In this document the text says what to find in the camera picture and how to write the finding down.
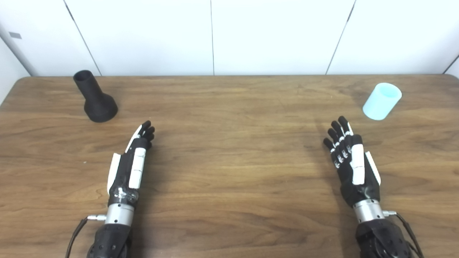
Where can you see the black nozzle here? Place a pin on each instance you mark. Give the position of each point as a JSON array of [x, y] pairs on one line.
[[97, 104]]

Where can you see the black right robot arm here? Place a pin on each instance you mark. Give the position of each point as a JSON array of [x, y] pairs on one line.
[[380, 238]]

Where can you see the small gray wall label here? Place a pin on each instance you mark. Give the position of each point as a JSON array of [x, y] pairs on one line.
[[15, 35]]

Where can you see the white and black right hand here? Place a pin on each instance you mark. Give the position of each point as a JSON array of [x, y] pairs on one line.
[[353, 179]]

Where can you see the white and black left hand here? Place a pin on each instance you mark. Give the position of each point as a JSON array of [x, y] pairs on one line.
[[123, 172]]

